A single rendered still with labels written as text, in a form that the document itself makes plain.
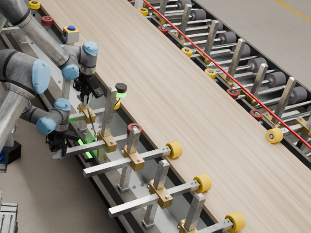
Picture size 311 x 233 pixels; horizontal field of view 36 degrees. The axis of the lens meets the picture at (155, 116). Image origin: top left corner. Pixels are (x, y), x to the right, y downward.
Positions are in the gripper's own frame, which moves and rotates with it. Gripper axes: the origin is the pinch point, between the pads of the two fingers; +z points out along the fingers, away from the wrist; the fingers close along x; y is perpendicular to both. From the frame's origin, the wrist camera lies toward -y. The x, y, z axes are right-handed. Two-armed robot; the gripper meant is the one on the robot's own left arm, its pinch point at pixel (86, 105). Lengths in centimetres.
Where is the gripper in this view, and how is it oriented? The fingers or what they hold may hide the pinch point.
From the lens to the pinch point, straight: 246.2
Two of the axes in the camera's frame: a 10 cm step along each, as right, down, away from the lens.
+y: -7.7, -5.1, 3.9
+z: -2.0, 7.7, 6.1
